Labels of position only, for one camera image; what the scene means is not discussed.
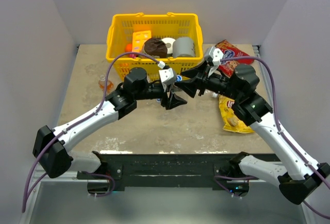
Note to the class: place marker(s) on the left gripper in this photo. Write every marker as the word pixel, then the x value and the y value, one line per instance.
pixel 174 101

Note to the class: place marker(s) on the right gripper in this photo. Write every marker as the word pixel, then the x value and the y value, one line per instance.
pixel 201 72

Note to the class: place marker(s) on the orange tea bottle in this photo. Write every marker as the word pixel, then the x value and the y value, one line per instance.
pixel 105 84

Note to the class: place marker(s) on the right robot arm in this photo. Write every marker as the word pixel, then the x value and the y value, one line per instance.
pixel 300 174

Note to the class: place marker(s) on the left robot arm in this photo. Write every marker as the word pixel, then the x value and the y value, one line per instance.
pixel 53 148

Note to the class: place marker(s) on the red snack bag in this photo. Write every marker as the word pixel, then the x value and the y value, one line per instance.
pixel 231 51

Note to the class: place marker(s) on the grey tape roll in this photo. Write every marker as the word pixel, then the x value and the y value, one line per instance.
pixel 183 47

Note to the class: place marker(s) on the white tape roll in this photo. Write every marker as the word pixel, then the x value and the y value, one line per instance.
pixel 169 45

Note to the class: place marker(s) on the brown wrapped package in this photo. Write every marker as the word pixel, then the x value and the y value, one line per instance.
pixel 155 47

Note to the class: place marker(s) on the yellow chips bag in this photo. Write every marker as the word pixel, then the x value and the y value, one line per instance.
pixel 231 122

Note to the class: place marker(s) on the orange juice carton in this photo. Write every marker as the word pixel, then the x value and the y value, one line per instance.
pixel 139 38

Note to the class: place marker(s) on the orange ball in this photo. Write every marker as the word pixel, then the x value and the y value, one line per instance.
pixel 129 47

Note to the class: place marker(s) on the yellow plastic shopping basket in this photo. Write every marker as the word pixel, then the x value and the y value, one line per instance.
pixel 170 25

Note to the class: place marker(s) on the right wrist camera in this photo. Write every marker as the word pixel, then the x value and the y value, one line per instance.
pixel 213 57

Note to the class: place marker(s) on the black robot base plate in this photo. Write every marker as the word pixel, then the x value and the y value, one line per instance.
pixel 119 171

